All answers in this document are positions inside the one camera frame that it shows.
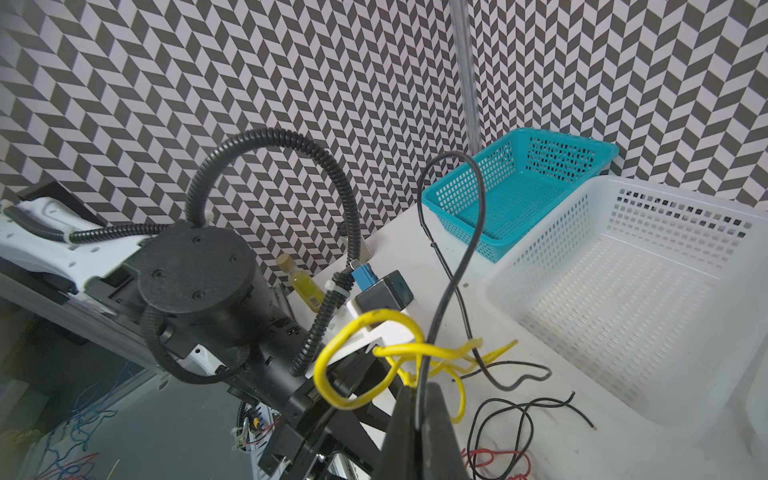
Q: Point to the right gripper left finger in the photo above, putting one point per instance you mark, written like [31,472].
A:
[398,456]

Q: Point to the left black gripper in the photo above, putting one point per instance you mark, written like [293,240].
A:
[310,433]

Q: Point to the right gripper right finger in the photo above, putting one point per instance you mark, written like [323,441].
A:
[440,453]

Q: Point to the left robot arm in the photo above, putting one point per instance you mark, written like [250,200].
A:
[204,309]

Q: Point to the yellow liquid bottle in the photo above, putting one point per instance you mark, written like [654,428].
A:
[302,282]

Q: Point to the middle white plastic basket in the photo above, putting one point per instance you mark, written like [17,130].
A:
[652,300]

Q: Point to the teal plastic basket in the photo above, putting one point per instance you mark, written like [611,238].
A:
[526,173]

